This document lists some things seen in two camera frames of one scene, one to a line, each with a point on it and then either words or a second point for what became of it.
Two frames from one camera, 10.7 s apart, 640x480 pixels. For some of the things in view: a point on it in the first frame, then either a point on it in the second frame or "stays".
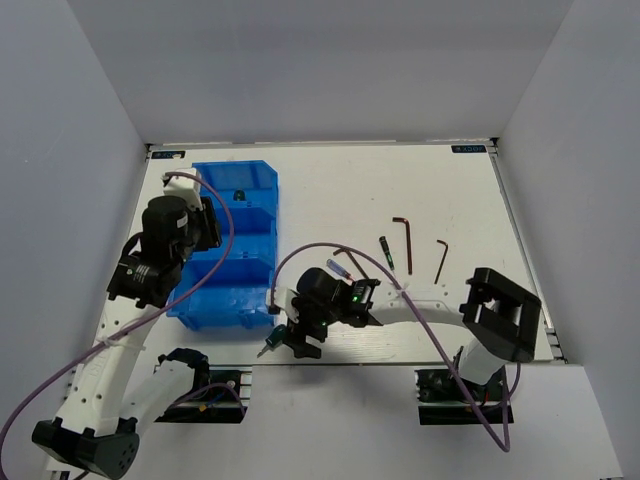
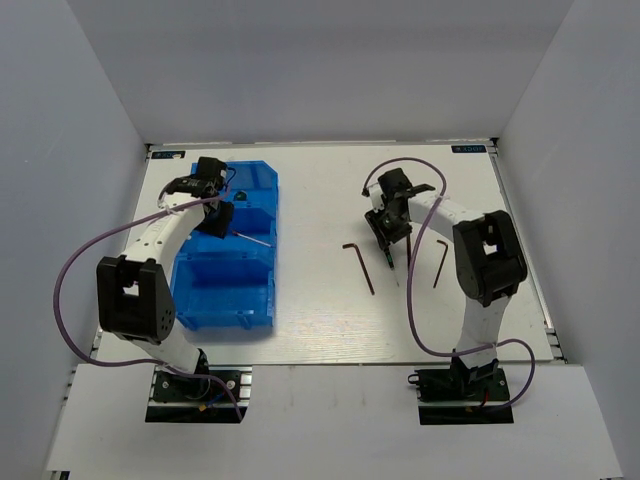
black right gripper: (297, 341) to (384, 235)
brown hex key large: (400, 219) stays
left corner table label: (167, 154) stays
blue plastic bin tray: (235, 296) stays
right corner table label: (468, 149) stays
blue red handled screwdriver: (339, 269) to (236, 233)
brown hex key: (353, 258) to (362, 265)
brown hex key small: (441, 263) stays
